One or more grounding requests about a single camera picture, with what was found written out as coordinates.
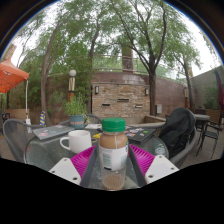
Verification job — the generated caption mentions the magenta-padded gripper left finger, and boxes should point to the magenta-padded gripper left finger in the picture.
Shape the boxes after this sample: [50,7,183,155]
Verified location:
[48,144,100,189]

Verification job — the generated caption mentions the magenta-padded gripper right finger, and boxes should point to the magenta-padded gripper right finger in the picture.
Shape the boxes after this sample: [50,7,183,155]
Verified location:
[127,143,180,188]

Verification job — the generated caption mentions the green-capped clear drink bottle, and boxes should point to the green-capped clear drink bottle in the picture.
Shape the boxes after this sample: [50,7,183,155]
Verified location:
[98,117,130,192]

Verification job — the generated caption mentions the grey chair holding jacket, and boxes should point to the grey chair holding jacket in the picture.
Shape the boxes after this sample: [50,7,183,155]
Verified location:
[158,126,199,169]

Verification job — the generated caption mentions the white ceramic mug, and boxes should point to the white ceramic mug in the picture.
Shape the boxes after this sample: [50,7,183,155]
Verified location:
[59,129,93,155]

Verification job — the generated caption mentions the black laptop with stickers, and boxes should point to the black laptop with stickers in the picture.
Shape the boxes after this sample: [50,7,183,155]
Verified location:
[123,125,157,144]

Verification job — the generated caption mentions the grey laptop with stickers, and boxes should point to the grey laptop with stickers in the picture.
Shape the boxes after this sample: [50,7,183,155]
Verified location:
[32,124,75,141]

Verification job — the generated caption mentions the black jacket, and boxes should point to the black jacket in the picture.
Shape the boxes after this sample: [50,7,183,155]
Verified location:
[158,107,197,159]

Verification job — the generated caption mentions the white sheet with stickers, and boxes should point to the white sheet with stickers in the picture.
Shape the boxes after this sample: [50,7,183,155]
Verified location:
[84,123,103,131]

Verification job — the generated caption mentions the green plant in teal pot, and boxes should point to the green plant in teal pot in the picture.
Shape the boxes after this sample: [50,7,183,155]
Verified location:
[63,93,89,130]

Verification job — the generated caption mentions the black metal patio chair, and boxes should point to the black metal patio chair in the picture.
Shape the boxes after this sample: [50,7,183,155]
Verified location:
[196,116,224,158]

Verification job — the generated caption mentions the round dark patio table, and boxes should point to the round dark patio table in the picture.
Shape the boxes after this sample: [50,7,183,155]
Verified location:
[193,113,212,134]

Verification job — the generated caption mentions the dark-trunked tall tree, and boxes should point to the dark-trunked tall tree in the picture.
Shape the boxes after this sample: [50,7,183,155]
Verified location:
[109,0,188,117]

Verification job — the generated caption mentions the slender tree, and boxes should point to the slender tree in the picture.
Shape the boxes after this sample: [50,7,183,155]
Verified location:
[166,33,204,113]

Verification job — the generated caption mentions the leaning grey-trunked tree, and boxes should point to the leaning grey-trunked tree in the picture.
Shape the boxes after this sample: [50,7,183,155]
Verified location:
[19,0,101,126]

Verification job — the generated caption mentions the closed maroon patio umbrella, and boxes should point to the closed maroon patio umbrella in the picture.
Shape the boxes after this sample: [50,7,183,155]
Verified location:
[214,68,224,111]

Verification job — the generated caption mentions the orange patio umbrella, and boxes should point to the orange patio umbrella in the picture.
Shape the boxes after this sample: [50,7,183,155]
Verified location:
[0,58,32,126]

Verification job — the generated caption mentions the blue yellow striped post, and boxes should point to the blue yellow striped post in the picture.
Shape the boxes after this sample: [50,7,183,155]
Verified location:
[39,110,47,128]

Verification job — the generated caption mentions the globe-topped garden lamp post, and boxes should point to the globe-topped garden lamp post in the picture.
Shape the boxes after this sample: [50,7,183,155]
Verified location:
[67,69,77,103]

